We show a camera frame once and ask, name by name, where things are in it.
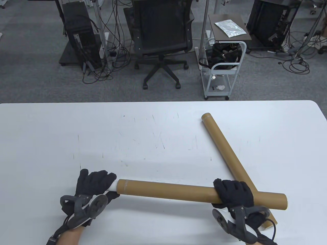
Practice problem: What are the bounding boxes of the person's left hand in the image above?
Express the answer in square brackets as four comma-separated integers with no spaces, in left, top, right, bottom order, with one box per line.
[61,169,120,229]

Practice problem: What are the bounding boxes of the person's right hand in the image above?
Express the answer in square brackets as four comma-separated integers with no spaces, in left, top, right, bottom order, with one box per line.
[212,178,271,243]

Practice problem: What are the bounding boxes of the green striped mouse pad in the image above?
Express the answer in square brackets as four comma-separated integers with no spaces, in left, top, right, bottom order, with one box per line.
[106,179,119,192]

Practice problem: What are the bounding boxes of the brown cardboard mailing tube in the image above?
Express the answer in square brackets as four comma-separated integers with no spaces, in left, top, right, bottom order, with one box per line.
[116,179,288,210]
[201,113,278,230]

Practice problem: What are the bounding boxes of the person's left forearm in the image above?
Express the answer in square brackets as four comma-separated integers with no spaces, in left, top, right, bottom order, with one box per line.
[54,226,85,245]

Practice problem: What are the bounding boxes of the grey left hand controller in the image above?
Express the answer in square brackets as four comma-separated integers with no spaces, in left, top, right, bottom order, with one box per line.
[60,194,108,229]

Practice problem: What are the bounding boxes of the grey hand controller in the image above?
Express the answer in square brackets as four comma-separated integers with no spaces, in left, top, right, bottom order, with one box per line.
[60,194,108,229]
[212,205,271,244]

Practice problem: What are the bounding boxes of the grey right hand controller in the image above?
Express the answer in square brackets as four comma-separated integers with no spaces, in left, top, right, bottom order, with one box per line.
[212,205,271,244]

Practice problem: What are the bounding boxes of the white wheeled utility cart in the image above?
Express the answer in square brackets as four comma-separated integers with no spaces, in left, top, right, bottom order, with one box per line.
[195,38,247,100]

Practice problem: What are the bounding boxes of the black bag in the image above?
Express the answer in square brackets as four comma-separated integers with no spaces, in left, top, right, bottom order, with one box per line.
[199,43,242,70]

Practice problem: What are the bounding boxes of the black computer tower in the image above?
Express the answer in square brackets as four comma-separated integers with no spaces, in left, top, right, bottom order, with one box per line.
[62,1,102,70]

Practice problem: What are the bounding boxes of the brown side table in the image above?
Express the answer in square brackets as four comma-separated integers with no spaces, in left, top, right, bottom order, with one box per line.
[208,14,252,42]

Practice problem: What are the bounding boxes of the silver plastic bag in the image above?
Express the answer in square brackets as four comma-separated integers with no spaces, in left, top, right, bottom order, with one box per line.
[214,20,247,38]

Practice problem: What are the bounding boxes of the black mesh office chair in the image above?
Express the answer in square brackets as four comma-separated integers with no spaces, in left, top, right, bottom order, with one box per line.
[123,0,195,90]

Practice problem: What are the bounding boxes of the metal pole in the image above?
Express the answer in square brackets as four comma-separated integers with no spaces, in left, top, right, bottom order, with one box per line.
[199,0,210,64]

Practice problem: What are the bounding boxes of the black equipment rack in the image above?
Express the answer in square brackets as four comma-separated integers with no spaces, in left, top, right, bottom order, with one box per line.
[247,0,300,49]

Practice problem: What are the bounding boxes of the black glove cable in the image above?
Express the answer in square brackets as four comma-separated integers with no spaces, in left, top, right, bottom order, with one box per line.
[258,218,278,245]

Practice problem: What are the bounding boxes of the tangled black floor cables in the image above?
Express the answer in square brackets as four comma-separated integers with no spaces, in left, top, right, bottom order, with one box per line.
[282,28,327,75]
[82,0,134,84]

